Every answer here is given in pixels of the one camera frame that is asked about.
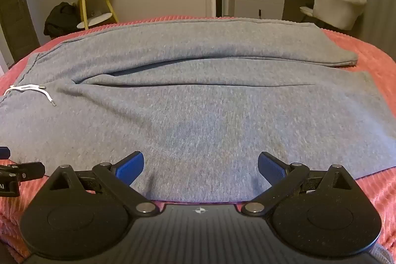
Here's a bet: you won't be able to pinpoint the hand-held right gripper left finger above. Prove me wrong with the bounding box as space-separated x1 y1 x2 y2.
43 152 157 217

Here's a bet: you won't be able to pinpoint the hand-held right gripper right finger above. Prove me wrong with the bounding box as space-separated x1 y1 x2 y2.
242 152 356 216

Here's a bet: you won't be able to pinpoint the grey sweat pants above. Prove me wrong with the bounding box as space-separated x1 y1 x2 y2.
0 18 396 203

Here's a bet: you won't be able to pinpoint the pink ribbed blanket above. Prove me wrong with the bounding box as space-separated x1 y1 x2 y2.
0 15 396 264

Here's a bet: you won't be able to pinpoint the dark wooden door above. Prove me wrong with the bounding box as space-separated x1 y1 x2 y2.
0 0 41 62

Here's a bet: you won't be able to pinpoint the black backpack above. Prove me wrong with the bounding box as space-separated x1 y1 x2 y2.
43 2 82 37

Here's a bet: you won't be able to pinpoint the white shell-back chair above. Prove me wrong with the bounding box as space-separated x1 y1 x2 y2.
299 0 367 31

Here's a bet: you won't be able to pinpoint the yellow-legged side table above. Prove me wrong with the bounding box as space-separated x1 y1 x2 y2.
64 0 120 30

